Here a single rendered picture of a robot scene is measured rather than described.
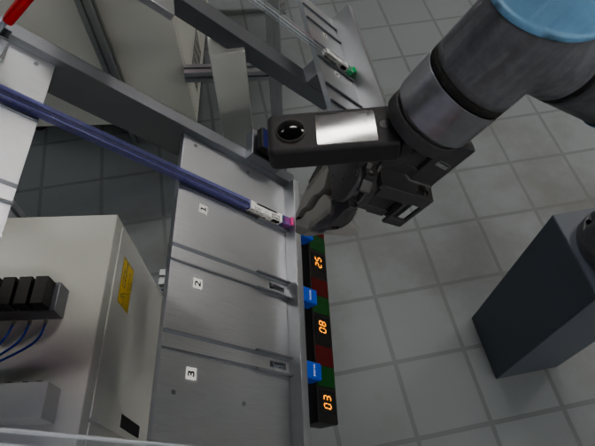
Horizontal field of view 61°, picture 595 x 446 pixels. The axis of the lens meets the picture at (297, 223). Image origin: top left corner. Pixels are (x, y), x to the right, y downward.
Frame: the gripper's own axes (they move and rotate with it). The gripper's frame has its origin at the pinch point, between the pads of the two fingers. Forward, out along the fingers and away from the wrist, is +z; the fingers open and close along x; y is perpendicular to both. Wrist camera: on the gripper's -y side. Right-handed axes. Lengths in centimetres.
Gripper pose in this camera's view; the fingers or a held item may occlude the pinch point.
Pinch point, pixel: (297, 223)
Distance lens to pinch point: 57.2
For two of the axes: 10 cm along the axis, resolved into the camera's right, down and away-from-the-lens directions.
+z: -4.8, 4.8, 7.4
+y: 8.8, 2.2, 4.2
